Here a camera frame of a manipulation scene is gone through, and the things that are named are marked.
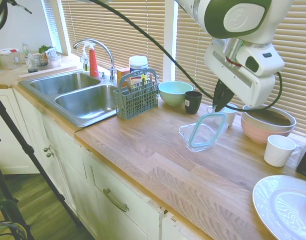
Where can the pink ceramic bowl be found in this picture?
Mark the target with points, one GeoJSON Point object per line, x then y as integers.
{"type": "Point", "coordinates": [257, 133]}

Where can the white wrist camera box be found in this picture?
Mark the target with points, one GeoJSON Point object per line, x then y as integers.
{"type": "Point", "coordinates": [265, 62]}

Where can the chrome sink soap pump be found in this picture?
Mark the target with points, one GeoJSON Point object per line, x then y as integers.
{"type": "Point", "coordinates": [102, 75]}

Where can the black camera tripod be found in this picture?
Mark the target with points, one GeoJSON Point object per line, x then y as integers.
{"type": "Point", "coordinates": [18, 135]}

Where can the grey bowl with brown inside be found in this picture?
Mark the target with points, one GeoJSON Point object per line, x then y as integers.
{"type": "Point", "coordinates": [267, 126]}

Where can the white canister with blue label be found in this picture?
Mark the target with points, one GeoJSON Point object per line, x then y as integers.
{"type": "Point", "coordinates": [138, 63]}

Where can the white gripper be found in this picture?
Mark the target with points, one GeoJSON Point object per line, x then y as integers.
{"type": "Point", "coordinates": [232, 75]}

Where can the clear plastic food package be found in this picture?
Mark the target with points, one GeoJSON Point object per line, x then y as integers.
{"type": "Point", "coordinates": [51, 61]}

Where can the dark green tube frame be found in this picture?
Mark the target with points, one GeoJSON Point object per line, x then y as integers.
{"type": "Point", "coordinates": [3, 203]}

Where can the white box with red print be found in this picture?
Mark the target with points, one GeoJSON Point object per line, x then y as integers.
{"type": "Point", "coordinates": [135, 81]}

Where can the white dinner plate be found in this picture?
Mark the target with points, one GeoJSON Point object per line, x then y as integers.
{"type": "Point", "coordinates": [280, 207]}

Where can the clear plastic bottle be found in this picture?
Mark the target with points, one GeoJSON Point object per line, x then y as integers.
{"type": "Point", "coordinates": [25, 51]}

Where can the metal cutlery piece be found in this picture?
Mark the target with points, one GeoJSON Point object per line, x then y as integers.
{"type": "Point", "coordinates": [156, 80]}
{"type": "Point", "coordinates": [129, 86]}
{"type": "Point", "coordinates": [150, 77]}
{"type": "Point", "coordinates": [143, 82]}

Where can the dark sauce glass bottle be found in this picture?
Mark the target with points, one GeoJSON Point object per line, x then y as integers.
{"type": "Point", "coordinates": [32, 65]}

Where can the round metal cabinet knob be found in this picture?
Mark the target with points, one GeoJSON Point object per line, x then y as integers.
{"type": "Point", "coordinates": [46, 149]}
{"type": "Point", "coordinates": [50, 154]}

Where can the clear tub with white lid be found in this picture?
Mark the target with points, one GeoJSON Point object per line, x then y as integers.
{"type": "Point", "coordinates": [8, 61]}

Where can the light wooden board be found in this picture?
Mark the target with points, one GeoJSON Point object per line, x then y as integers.
{"type": "Point", "coordinates": [48, 71]}

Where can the stainless steel double sink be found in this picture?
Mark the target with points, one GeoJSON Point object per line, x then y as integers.
{"type": "Point", "coordinates": [80, 105]}

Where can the grey plastic cutlery basket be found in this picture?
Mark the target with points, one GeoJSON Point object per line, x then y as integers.
{"type": "Point", "coordinates": [135, 105]}

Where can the white ceramic mug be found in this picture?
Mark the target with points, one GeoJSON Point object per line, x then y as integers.
{"type": "Point", "coordinates": [276, 152]}
{"type": "Point", "coordinates": [231, 115]}

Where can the green leafy herbs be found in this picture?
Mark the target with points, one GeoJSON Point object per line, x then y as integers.
{"type": "Point", "coordinates": [44, 48]}

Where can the mint green bowl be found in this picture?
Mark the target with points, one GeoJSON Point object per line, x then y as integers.
{"type": "Point", "coordinates": [172, 98]}

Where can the clear lid with teal seal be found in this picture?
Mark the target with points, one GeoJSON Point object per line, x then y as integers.
{"type": "Point", "coordinates": [207, 130]}

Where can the orange cardboard box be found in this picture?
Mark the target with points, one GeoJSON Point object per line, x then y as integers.
{"type": "Point", "coordinates": [122, 75]}

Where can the white kitchen cabinet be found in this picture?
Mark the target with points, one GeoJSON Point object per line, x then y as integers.
{"type": "Point", "coordinates": [80, 175]}

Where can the red spray bottle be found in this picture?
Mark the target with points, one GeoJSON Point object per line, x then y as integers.
{"type": "Point", "coordinates": [93, 65]}

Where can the clear hand soap bottle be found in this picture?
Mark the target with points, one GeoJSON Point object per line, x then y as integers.
{"type": "Point", "coordinates": [85, 63]}

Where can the clear plastic food container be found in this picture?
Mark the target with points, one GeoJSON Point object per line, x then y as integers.
{"type": "Point", "coordinates": [185, 135]}

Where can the black plastic cup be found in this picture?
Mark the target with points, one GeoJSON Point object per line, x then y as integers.
{"type": "Point", "coordinates": [192, 105]}

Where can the chrome kitchen faucet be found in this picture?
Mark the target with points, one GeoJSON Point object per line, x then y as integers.
{"type": "Point", "coordinates": [112, 75]}

